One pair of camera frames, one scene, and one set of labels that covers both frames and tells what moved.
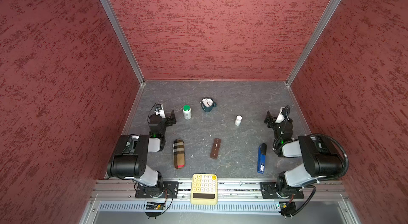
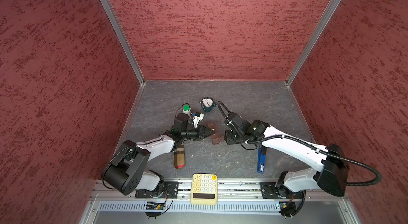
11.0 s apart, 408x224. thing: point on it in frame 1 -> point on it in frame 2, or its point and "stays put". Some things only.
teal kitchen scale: (207, 104) stays put
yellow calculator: (204, 189) stays put
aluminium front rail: (124, 190) stays put
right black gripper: (266, 119) -> (228, 138)
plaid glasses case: (178, 152) stays put
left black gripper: (169, 122) -> (201, 133)
